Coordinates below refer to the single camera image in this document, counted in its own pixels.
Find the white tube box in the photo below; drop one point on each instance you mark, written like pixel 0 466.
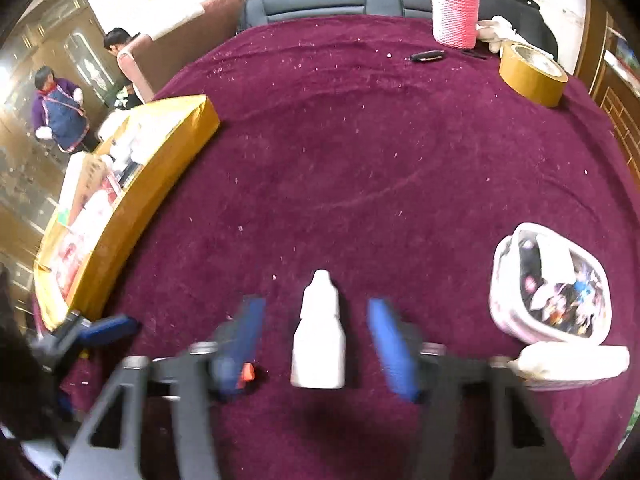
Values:
pixel 555 366

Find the white cloth toy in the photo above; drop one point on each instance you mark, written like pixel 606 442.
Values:
pixel 495 32

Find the maroon table cloth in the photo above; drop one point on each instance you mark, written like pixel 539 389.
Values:
pixel 338 153

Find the wooden shelf cabinet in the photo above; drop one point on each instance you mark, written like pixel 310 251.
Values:
pixel 609 69

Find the white small bottle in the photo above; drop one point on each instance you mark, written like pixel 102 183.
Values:
pixel 319 343

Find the brown armchair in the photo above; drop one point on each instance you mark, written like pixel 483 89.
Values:
pixel 150 63

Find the black leather sofa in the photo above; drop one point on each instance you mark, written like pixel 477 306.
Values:
pixel 524 15

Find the small black clip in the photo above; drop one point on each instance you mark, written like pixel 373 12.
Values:
pixel 428 56

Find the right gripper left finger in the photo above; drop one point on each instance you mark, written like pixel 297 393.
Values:
pixel 108 442

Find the yellow tape roll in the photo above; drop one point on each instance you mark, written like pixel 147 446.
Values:
pixel 531 74

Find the person in purple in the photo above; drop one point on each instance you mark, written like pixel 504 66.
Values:
pixel 58 113

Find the pink white plastic container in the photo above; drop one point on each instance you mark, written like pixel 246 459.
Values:
pixel 544 287

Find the ornate wooden door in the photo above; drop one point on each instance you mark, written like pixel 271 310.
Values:
pixel 66 36

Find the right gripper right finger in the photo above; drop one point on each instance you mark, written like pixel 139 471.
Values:
pixel 471 410

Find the pink knitted bottle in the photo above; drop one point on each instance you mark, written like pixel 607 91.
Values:
pixel 454 22

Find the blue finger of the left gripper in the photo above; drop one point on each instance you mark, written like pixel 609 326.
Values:
pixel 106 330

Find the red foil packet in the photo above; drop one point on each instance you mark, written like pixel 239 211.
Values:
pixel 83 233

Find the yellow tray box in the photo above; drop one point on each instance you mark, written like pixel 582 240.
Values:
pixel 146 150

